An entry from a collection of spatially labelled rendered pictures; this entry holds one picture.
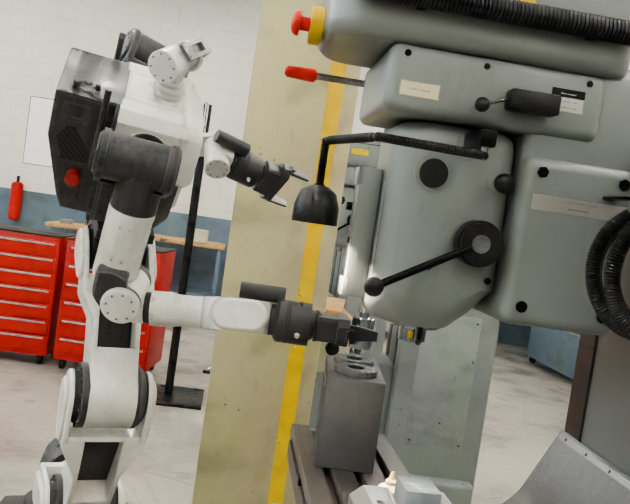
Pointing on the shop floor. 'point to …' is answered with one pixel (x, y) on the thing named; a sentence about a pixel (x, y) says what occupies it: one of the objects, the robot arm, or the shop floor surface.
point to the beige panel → (274, 268)
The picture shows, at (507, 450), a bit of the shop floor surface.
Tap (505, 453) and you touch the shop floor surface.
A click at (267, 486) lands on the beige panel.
